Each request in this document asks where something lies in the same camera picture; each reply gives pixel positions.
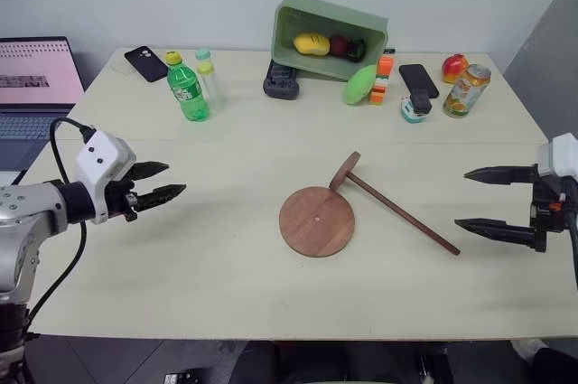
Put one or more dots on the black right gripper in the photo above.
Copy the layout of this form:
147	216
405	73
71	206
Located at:
548	203

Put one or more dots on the dark grey battery charger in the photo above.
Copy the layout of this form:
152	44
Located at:
281	83

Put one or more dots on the dark green toy fruit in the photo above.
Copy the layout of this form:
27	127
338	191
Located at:
357	49

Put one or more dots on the clear bottle mint cap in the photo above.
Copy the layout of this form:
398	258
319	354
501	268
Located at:
204	54

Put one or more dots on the black phone with camera rings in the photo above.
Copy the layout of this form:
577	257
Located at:
145	63

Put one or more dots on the white shoe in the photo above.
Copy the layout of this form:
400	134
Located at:
528	349

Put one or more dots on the clear bottle yellow-green cap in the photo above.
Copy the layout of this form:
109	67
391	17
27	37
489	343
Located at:
214	90

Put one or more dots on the red toy fruit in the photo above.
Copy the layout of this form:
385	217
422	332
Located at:
338	45

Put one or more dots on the green soda bottle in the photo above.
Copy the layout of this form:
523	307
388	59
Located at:
187	92

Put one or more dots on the yellow toy mango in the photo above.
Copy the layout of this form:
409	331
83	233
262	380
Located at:
310	44

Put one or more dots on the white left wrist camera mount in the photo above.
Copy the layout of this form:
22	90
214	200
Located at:
101	156

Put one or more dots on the wooden rod with small disc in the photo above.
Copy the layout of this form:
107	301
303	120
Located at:
397	212

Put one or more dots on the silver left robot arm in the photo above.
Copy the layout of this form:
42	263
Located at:
20	210

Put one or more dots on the orange white green block stack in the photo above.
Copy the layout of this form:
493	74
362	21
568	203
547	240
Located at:
380	81

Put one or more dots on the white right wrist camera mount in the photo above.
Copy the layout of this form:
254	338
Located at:
560	153

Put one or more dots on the light green plastic basin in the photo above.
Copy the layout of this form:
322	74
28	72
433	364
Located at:
311	18

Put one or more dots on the orange juice can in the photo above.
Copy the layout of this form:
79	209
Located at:
465	92

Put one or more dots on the green oval toy fruit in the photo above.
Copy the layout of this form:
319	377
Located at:
360	84

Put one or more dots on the red yellow toy peach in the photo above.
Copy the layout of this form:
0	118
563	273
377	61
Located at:
454	68

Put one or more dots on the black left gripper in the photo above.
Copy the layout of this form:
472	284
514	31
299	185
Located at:
121	199

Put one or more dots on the black smartphone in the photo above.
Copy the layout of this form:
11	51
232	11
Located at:
417	79

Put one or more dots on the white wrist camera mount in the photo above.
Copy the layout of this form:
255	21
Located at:
560	153
101	156

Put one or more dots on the laptop with pink screen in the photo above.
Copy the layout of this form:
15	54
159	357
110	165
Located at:
34	72

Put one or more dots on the round wooden disc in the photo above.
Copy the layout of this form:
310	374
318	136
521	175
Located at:
316	223

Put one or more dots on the white teal small device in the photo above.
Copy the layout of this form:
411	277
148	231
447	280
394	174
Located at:
408	114

